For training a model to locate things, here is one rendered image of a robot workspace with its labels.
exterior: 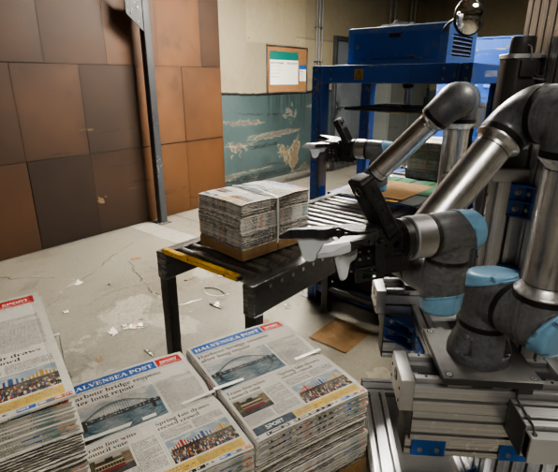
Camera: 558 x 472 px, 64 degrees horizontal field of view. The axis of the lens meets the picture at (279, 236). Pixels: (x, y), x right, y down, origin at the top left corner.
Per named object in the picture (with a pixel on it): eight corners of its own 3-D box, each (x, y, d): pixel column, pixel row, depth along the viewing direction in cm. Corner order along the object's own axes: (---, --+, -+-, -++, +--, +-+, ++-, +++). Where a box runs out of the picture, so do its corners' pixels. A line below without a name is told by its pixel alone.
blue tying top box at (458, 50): (445, 63, 232) (450, 21, 225) (346, 66, 268) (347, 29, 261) (474, 65, 264) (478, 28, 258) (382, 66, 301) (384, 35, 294)
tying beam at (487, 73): (469, 83, 216) (472, 62, 213) (312, 82, 274) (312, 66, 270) (506, 83, 266) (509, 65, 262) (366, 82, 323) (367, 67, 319)
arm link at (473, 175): (505, 70, 95) (359, 249, 96) (551, 69, 85) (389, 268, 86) (528, 108, 100) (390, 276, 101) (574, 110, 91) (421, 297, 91)
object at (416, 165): (443, 182, 310) (447, 143, 301) (403, 176, 328) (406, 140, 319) (462, 173, 337) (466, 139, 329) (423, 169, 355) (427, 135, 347)
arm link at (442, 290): (431, 290, 92) (436, 240, 88) (471, 316, 82) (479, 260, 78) (398, 297, 89) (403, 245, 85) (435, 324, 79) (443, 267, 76)
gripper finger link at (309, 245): (280, 263, 76) (333, 265, 74) (278, 229, 75) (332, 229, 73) (285, 258, 79) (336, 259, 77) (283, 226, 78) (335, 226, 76)
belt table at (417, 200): (423, 225, 249) (425, 208, 246) (326, 205, 289) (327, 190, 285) (465, 200, 300) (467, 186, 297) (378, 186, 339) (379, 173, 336)
